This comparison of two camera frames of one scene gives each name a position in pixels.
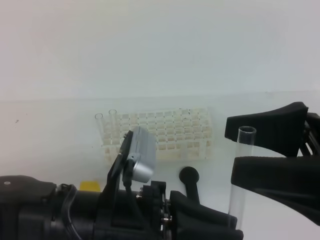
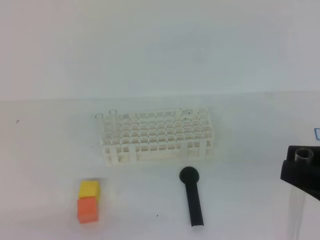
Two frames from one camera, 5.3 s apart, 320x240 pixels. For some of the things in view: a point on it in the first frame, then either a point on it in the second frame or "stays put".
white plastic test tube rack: (185, 133) stays put
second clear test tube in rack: (113, 122) stays put
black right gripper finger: (293, 182) -> (303, 175)
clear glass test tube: (244, 148) -> (296, 224)
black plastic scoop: (190, 176) stays put
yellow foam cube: (89, 186) stays put
